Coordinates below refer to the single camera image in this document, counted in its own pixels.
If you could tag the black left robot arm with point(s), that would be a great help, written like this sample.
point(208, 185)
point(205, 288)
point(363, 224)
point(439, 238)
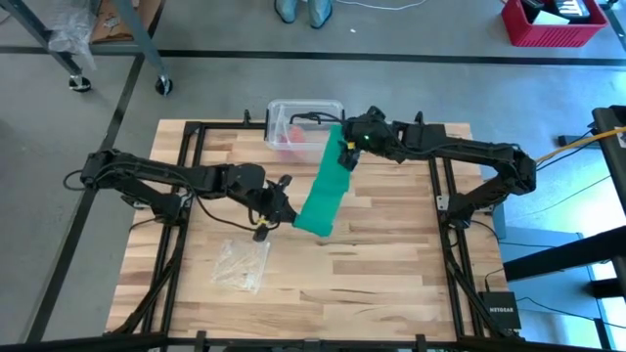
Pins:
point(147, 171)

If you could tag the red plastic crate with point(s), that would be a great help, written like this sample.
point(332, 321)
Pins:
point(538, 35)

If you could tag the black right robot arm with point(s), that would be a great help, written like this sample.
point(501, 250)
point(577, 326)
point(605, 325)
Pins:
point(479, 146)

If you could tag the brown cardboard sheet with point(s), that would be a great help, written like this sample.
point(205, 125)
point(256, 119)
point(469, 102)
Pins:
point(105, 24)

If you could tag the person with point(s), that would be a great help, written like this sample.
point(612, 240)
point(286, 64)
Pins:
point(315, 12)

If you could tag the grey metal rolling cart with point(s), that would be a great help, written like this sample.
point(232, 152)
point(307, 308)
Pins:
point(139, 39)

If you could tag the white paper sheet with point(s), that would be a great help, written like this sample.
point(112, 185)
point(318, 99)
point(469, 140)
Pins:
point(548, 19)

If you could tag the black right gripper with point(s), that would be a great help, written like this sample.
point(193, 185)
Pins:
point(369, 134)

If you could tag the green elastic bandage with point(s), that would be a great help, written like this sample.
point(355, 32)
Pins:
point(323, 195)

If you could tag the black metal beam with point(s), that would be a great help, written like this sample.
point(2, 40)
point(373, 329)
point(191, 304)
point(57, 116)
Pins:
point(562, 256)

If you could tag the black device with white keys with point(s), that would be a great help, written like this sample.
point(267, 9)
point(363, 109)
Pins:
point(572, 7)

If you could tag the black Netgear network switch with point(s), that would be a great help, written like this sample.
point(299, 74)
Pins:
point(500, 310)

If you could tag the clear plastic bag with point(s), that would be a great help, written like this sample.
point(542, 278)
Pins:
point(239, 266)

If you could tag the orange bandage roll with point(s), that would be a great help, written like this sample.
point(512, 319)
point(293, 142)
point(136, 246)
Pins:
point(296, 136)

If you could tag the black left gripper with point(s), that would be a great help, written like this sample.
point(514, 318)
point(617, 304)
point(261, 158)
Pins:
point(266, 203)

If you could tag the crumpled clear plastic wrap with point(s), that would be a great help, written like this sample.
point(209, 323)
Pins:
point(73, 34)

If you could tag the black metal table frame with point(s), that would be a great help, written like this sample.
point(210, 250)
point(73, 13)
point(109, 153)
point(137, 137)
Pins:
point(225, 126)

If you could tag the clear plastic storage box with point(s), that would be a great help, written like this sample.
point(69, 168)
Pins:
point(281, 117)

